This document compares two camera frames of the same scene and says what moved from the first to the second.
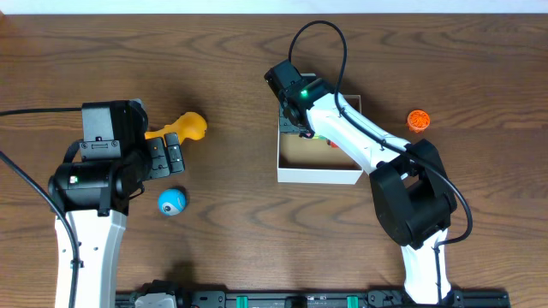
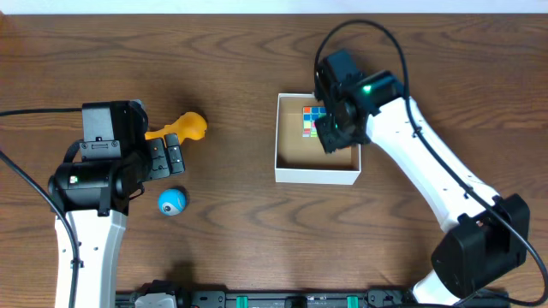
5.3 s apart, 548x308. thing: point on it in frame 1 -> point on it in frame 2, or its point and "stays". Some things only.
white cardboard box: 310,160 stays
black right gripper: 289,124 -> 336,134
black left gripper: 158,156 stays
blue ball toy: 172,202 stays
